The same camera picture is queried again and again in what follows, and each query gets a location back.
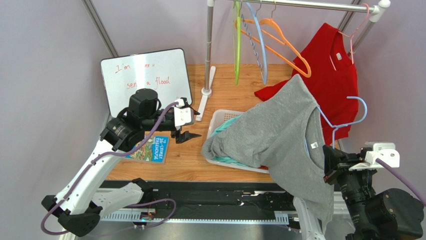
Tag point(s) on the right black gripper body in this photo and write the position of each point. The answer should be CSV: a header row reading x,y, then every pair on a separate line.
x,y
332,167

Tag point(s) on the metal clothes rack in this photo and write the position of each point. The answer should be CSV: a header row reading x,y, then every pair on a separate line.
x,y
374,12

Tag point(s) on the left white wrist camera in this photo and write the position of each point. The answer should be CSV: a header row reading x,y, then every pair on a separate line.
x,y
184,115

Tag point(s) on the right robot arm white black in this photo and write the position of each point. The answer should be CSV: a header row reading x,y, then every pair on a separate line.
x,y
393,214

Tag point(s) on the blue treehouse book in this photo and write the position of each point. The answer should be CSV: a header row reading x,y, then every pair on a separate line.
x,y
153,152

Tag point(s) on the light blue wire hanger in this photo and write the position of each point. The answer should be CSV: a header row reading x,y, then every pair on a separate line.
x,y
339,126

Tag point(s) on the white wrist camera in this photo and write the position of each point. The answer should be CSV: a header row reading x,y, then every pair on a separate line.
x,y
184,115
378,150

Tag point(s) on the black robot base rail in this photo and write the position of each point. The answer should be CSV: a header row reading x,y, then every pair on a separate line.
x,y
219,202

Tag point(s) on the blue plastic notched hanger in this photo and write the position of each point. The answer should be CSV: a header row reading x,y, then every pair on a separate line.
x,y
257,43

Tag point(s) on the orange hanger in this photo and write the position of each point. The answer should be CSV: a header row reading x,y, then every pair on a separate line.
x,y
271,29

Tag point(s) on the red t shirt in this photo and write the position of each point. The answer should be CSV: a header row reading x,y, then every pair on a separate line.
x,y
329,93

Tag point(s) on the white dry-erase board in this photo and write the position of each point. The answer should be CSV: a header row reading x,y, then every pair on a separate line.
x,y
164,71

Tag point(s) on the green hanger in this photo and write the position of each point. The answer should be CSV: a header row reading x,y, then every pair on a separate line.
x,y
237,41

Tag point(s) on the pink wire hanger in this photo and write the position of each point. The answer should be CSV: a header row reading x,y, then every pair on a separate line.
x,y
351,40

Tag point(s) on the white plastic laundry basket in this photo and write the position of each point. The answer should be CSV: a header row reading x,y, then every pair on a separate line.
x,y
219,117

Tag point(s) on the teal t shirt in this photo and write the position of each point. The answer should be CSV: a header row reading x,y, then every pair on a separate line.
x,y
221,128

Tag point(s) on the grey t shirt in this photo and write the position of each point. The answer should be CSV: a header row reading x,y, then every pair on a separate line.
x,y
285,135

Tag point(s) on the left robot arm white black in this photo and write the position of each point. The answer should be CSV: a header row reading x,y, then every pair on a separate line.
x,y
78,207

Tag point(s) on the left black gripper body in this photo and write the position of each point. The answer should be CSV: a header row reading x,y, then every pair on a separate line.
x,y
163,125

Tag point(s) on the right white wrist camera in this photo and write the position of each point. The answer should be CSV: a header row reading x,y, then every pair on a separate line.
x,y
378,150

